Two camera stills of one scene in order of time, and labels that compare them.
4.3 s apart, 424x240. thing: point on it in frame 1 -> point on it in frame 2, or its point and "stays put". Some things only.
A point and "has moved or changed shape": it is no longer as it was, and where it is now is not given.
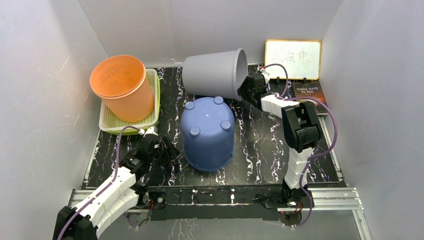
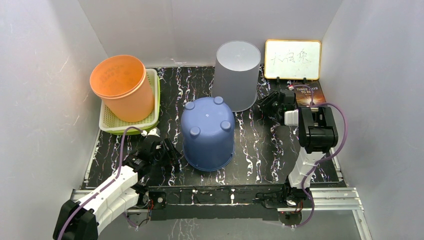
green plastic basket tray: (111, 124) stays put
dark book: (311, 89) stays put
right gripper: (242, 91) -> (265, 103)
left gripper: (172, 151) stays put
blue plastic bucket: (208, 128) stays put
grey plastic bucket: (217, 74) has moved or changed shape
